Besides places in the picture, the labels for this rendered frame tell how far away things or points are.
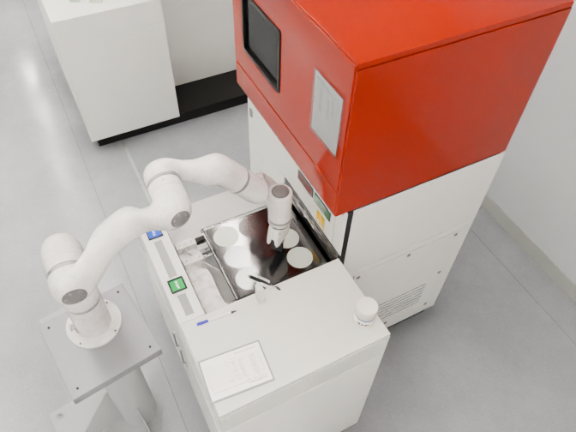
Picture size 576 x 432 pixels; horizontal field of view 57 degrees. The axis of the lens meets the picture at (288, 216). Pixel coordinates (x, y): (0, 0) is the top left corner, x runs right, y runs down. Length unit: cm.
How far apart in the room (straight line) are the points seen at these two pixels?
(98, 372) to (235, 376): 48
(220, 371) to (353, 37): 107
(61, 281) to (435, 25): 126
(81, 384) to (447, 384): 178
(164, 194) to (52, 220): 209
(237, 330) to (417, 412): 127
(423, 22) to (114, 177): 258
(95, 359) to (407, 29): 144
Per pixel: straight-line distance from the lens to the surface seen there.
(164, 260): 202
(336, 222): 190
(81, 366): 199
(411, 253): 232
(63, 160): 393
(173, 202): 152
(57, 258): 170
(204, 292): 201
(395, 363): 290
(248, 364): 177
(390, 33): 151
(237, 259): 206
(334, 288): 192
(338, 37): 147
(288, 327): 183
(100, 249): 163
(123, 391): 239
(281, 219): 187
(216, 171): 155
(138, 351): 197
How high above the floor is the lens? 259
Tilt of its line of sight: 51 degrees down
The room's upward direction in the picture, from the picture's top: 3 degrees clockwise
